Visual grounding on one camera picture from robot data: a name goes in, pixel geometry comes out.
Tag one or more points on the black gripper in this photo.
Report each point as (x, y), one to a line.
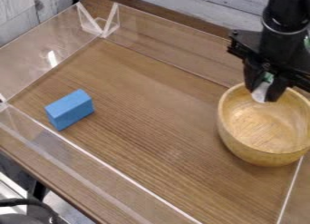
(263, 49)

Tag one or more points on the blue foam block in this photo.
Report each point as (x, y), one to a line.
(70, 109)

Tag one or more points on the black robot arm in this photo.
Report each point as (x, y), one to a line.
(288, 11)

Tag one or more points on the green white dry-erase marker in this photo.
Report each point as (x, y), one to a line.
(299, 73)

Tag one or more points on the clear acrylic tray wall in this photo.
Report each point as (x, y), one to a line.
(144, 161)

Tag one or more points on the brown wooden bowl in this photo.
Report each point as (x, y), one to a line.
(268, 134)

